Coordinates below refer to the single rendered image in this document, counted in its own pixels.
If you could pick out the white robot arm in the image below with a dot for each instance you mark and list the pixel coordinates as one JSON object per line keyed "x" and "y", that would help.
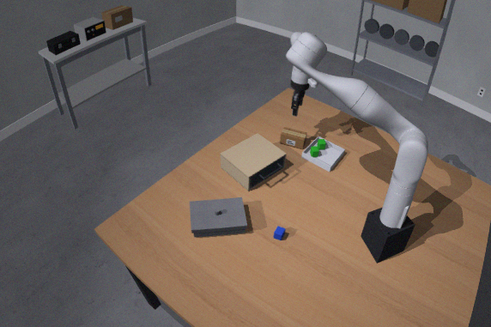
{"x": 305, "y": 54}

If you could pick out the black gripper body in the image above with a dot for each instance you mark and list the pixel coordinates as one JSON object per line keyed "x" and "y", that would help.
{"x": 299, "y": 88}

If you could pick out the blue block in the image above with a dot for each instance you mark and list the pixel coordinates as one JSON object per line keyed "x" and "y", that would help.
{"x": 279, "y": 233}

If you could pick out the brown cardboard box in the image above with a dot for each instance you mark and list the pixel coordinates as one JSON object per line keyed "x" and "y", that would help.
{"x": 293, "y": 138}

